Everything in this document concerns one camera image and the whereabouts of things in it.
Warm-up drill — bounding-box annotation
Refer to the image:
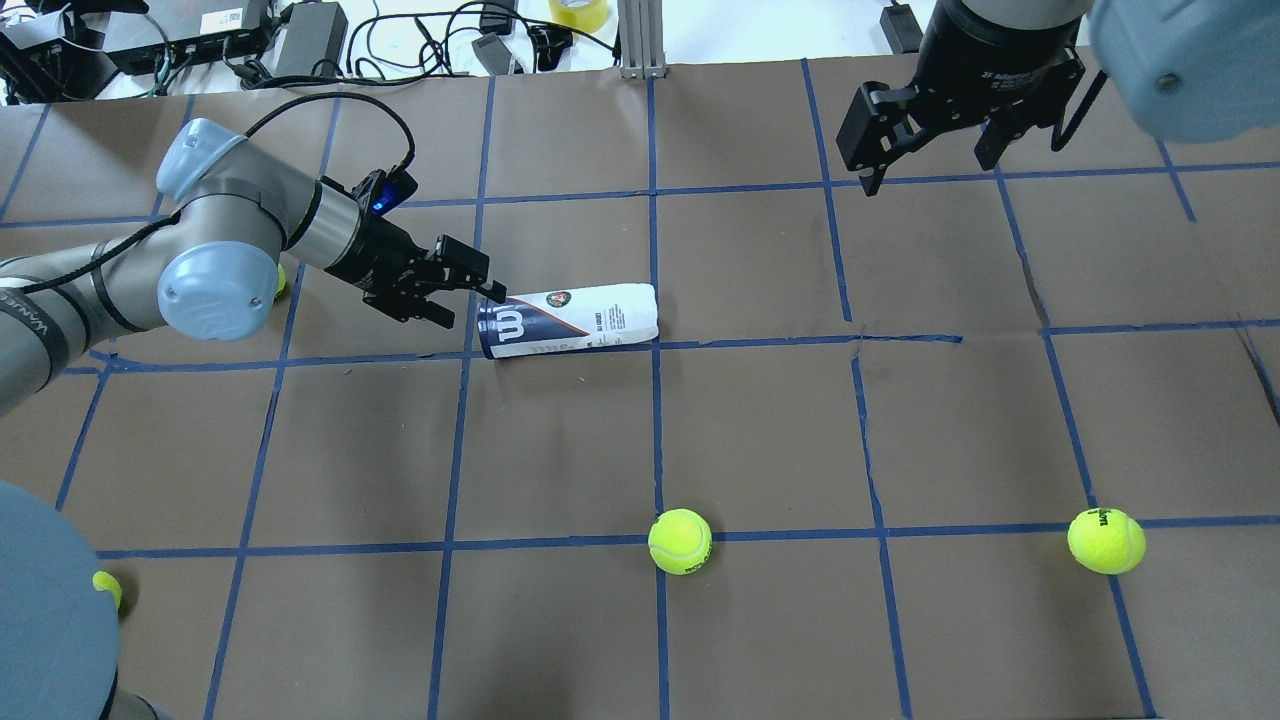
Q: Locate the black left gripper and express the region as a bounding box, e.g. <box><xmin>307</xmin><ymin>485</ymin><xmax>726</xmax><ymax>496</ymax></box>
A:
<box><xmin>324</xmin><ymin>168</ymin><xmax>493</xmax><ymax>329</ymax></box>

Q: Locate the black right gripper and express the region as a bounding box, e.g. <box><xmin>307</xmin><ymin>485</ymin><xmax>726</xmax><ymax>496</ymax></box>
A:
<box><xmin>836</xmin><ymin>1</ymin><xmax>1089</xmax><ymax>197</ymax></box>

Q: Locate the white blue tennis ball can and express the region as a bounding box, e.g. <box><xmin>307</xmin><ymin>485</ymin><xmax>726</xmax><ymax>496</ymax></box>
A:
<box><xmin>476</xmin><ymin>283</ymin><xmax>659</xmax><ymax>360</ymax></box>

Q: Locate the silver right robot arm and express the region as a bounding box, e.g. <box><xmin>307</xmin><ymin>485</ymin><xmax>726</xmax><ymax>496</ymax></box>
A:
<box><xmin>836</xmin><ymin>1</ymin><xmax>1279</xmax><ymax>196</ymax></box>

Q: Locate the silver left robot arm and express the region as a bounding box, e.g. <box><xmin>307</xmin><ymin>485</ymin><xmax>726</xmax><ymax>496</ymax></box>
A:
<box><xmin>1</xmin><ymin>118</ymin><xmax>506</xmax><ymax>719</ymax></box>

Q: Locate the tennis ball Roland Garros print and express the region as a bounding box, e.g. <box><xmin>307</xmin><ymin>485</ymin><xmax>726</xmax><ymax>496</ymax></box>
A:
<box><xmin>271</xmin><ymin>263</ymin><xmax>288</xmax><ymax>302</ymax></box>

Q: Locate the tennis ball centre of table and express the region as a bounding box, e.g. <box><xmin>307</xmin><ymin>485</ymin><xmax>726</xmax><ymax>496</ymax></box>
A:
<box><xmin>646</xmin><ymin>509</ymin><xmax>713</xmax><ymax>577</ymax></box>

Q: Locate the tennis ball with Wilson print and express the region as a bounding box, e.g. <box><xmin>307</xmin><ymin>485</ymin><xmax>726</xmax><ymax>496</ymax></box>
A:
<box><xmin>1068</xmin><ymin>507</ymin><xmax>1148</xmax><ymax>575</ymax></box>

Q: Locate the tennis ball near base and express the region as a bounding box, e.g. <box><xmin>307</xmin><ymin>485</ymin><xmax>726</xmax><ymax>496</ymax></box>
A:
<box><xmin>91</xmin><ymin>570</ymin><xmax>124</xmax><ymax>612</ymax></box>

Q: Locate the black power brick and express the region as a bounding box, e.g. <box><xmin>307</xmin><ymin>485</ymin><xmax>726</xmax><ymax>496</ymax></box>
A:
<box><xmin>273</xmin><ymin>1</ymin><xmax>348</xmax><ymax>78</ymax></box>

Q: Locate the yellow tape roll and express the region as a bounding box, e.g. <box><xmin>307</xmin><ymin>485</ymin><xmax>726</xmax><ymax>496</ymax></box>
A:
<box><xmin>547</xmin><ymin>0</ymin><xmax>611</xmax><ymax>35</ymax></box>

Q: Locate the aluminium frame post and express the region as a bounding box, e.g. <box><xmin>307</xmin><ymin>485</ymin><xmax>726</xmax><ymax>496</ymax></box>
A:
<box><xmin>616</xmin><ymin>0</ymin><xmax>668</xmax><ymax>79</ymax></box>

